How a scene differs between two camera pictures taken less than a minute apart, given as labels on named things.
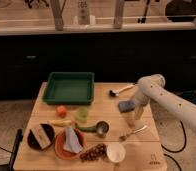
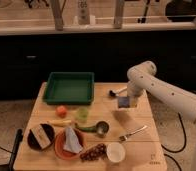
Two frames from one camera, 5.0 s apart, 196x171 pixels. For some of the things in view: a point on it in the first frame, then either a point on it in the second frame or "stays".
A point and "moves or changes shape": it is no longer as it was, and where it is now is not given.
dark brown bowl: (49, 133) stays
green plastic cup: (82, 114) stays
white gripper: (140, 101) to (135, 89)
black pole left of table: (15, 149) stays
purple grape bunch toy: (96, 153) stays
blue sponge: (125, 106) moves or changes shape
